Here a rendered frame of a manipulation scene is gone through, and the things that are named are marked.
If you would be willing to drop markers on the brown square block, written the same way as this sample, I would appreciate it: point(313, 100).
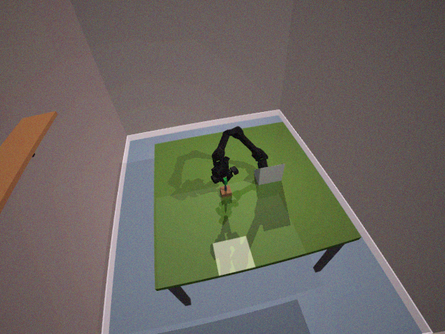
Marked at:
point(226, 193)

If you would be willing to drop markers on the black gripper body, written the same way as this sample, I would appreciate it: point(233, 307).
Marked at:
point(227, 172)

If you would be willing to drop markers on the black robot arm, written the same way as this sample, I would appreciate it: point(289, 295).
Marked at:
point(219, 153)

